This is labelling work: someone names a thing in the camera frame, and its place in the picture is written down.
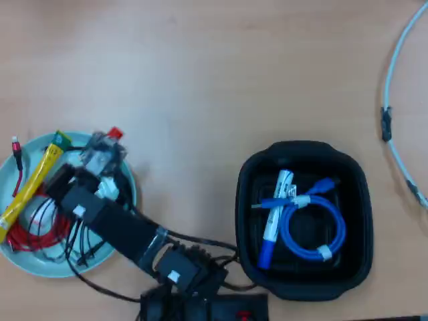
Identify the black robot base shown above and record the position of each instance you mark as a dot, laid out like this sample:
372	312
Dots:
227	307

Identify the white marker with blue cap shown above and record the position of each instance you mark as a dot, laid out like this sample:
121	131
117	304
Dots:
272	220

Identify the black storage case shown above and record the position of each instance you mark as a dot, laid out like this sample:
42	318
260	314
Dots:
361	234

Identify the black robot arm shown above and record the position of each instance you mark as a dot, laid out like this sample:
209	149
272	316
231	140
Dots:
123	230

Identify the white pen with red cap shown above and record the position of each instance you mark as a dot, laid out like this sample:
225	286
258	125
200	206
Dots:
116	132

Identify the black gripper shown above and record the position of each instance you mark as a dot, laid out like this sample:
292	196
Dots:
80	200

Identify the light blue round plate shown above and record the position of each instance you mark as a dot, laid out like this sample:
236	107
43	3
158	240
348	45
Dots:
36	261

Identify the yellow tube with green cap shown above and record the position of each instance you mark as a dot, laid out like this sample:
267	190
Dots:
26	197

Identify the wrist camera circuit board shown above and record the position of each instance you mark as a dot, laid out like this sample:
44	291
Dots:
100	158

